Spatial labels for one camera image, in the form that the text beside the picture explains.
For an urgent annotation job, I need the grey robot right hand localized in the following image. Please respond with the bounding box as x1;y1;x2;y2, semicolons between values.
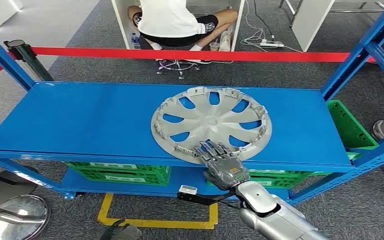
193;139;252;192

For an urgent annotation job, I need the grey plastic wheel cover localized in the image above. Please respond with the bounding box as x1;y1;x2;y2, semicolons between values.
150;86;273;166

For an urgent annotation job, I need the blue metal shelf rack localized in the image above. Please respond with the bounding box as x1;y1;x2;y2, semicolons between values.
0;0;384;205

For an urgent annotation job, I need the chrome swivel stool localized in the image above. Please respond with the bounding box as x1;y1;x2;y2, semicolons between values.
155;46;201;80

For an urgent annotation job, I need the green perforated crate panel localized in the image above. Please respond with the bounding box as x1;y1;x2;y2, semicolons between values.
326;99;380;162

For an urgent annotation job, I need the white plastic bag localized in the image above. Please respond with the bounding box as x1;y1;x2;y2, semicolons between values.
218;28;235;53

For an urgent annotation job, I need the white power strip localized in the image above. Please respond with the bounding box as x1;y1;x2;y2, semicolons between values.
259;39;285;48

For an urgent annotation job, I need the clear water bottle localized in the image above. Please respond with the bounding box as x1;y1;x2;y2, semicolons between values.
131;32;142;51

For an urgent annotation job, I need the white partition panel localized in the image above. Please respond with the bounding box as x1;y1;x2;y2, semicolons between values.
291;0;336;53

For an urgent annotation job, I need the black right wrist camera bracket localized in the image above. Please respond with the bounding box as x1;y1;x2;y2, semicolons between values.
177;190;246;211

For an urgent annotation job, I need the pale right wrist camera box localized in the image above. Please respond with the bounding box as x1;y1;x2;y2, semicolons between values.
178;185;199;196

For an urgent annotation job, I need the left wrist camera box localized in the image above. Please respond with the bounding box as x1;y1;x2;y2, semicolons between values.
99;218;143;240

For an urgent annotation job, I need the black power cable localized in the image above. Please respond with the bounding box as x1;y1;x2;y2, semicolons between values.
253;0;276;42

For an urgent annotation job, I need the white power cable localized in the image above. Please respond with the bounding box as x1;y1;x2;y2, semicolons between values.
239;0;304;54

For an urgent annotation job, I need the grey metal table frame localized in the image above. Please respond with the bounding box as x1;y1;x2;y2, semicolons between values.
279;0;384;14

